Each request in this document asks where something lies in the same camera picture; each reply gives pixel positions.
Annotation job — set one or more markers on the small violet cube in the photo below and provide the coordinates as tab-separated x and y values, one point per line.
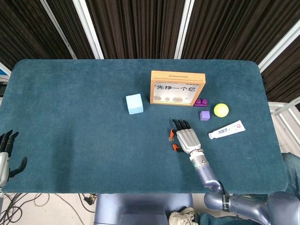
204	115

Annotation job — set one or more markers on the beige sneaker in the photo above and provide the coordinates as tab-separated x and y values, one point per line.
181	216

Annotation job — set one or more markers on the yellow-green ball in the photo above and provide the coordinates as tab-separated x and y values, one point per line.
221	110

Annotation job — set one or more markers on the thin grey frame post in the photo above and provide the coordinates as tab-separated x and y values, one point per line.
58	30

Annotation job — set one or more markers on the white blue sign board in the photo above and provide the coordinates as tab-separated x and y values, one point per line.
4	71

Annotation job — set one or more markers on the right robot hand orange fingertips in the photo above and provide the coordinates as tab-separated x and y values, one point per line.
188	140

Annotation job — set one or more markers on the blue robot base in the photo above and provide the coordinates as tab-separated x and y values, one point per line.
140	208

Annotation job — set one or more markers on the white toothpaste tube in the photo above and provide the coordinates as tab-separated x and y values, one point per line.
227	131

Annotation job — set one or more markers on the black power plug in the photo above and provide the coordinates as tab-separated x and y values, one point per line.
90	198

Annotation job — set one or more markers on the teal table cloth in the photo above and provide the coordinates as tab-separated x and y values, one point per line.
93	145

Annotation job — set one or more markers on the aluminium profile frame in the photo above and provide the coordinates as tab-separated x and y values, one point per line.
284	110

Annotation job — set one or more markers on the dark brown curtain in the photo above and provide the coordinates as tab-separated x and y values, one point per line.
140	25

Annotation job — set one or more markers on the light blue foam cube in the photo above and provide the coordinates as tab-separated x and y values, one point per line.
134	104

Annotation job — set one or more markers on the wide white frame post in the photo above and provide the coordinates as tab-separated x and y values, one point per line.
279	47
89	30
184	30

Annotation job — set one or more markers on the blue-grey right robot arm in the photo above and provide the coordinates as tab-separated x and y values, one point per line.
208	175

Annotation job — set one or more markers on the purple studded building brick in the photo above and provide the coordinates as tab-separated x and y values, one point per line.
201	102

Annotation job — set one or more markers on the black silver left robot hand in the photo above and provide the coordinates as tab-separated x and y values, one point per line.
4	168

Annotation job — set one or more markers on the wooden coin bank frame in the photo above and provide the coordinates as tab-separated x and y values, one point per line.
178	78

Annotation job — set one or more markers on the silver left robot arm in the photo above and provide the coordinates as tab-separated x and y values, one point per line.
1	197

